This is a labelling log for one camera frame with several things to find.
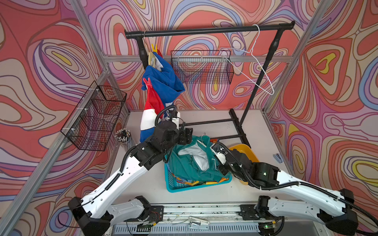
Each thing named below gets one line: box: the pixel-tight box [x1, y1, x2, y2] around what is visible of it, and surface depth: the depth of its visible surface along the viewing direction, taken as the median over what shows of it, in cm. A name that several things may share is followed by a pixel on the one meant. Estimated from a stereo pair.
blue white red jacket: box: [139, 51, 186, 143], surface depth 61 cm
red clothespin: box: [143, 77, 154, 89], surface depth 55 cm
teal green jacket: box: [165, 135, 230, 183], surface depth 76 cm
